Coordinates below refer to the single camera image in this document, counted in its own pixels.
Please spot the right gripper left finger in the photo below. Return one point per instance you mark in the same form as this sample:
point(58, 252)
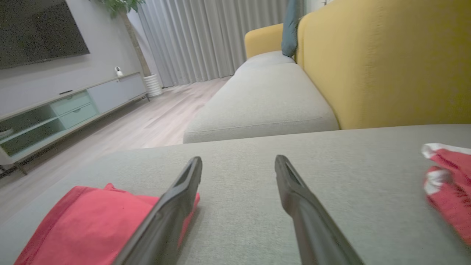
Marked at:
point(165, 224)

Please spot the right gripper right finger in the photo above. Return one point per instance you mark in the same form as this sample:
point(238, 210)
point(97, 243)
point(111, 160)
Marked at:
point(312, 228)

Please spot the red jersey with striped trim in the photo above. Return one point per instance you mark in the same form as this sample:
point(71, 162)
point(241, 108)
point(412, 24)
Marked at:
point(84, 228)

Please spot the red shorts with white hem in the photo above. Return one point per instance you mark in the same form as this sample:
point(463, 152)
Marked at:
point(456, 191)

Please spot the grey sofa seat cushion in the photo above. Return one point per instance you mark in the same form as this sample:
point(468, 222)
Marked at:
point(265, 99)

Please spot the white ribbed plant pot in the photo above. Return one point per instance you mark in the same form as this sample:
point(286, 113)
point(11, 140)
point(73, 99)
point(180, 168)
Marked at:
point(152, 85)

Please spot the grey TV cabinet with drawers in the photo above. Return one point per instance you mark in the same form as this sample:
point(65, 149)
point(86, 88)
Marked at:
point(110, 94)

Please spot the black remote control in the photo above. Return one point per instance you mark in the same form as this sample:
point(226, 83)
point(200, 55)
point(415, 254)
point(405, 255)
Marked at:
point(65, 92)

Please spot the yellow sofa backrest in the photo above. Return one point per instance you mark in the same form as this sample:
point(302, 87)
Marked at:
point(386, 62)

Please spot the indoor tree with green leaves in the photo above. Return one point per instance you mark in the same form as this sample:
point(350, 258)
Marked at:
point(134, 40)

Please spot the grey pleated curtain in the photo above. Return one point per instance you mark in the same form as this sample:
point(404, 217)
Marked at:
point(206, 36)

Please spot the yellow sofa armrest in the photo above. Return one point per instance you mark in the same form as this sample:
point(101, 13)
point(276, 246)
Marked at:
point(263, 40)

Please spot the teal throw cushion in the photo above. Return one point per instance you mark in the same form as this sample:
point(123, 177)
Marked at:
point(290, 29)

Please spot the black flat television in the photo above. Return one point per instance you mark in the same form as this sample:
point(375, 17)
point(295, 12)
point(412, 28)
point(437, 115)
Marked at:
point(36, 29)

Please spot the small white security camera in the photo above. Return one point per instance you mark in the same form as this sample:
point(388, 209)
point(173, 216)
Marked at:
point(118, 71)

